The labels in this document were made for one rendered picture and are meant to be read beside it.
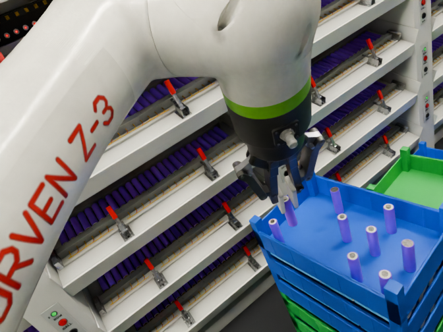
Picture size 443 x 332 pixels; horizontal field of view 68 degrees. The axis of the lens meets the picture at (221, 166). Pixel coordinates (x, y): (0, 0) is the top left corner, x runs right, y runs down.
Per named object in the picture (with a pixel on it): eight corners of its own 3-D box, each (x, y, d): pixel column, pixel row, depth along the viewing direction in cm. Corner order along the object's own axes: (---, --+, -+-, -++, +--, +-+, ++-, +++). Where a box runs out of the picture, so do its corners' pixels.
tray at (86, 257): (264, 160, 96) (259, 124, 86) (72, 296, 78) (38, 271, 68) (223, 129, 109) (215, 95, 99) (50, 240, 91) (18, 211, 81)
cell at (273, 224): (286, 241, 70) (278, 219, 66) (281, 246, 69) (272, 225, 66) (279, 238, 71) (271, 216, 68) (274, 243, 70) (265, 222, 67)
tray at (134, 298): (281, 208, 106) (279, 180, 96) (114, 339, 88) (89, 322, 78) (242, 174, 118) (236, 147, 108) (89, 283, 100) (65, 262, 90)
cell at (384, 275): (397, 297, 52) (393, 271, 49) (391, 305, 51) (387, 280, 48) (385, 291, 53) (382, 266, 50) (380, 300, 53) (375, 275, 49)
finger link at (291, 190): (283, 176, 54) (288, 174, 54) (287, 195, 60) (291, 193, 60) (291, 191, 52) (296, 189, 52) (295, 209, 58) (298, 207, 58)
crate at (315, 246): (457, 236, 57) (457, 203, 53) (401, 327, 49) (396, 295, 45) (314, 190, 80) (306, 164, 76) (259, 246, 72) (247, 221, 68)
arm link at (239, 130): (283, 39, 38) (209, 71, 38) (337, 106, 31) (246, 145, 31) (287, 78, 42) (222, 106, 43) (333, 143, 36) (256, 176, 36)
